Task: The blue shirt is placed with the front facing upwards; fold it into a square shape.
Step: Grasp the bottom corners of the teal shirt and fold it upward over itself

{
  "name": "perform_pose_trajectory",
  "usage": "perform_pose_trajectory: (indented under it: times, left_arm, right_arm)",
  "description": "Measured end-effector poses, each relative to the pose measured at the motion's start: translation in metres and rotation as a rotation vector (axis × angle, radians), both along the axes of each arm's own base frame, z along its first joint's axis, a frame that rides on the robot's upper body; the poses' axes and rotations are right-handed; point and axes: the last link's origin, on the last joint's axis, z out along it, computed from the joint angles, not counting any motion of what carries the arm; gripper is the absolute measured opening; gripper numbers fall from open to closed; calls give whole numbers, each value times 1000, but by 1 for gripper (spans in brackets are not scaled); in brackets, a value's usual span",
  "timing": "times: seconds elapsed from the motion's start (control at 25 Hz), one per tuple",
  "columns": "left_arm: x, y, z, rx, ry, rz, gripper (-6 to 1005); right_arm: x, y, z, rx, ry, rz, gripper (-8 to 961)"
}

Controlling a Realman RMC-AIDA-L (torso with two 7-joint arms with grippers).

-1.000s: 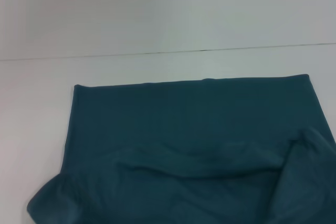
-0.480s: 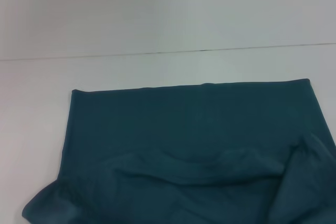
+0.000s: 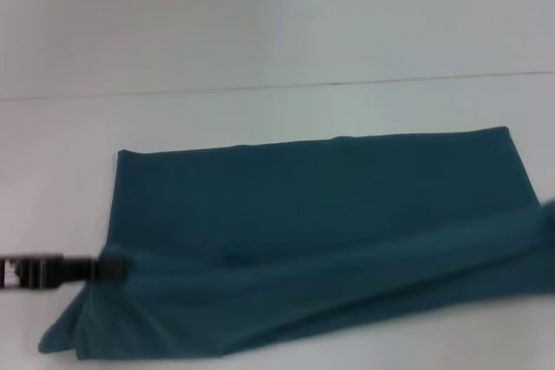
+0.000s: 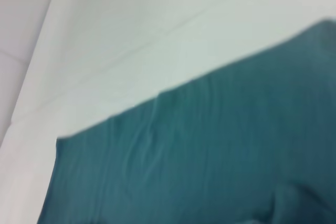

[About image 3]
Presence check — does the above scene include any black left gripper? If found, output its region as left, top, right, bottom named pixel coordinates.
left=0, top=253, right=130, bottom=291

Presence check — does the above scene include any blue FREE print t-shirt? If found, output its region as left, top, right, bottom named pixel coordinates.
left=37, top=126, right=555, bottom=363

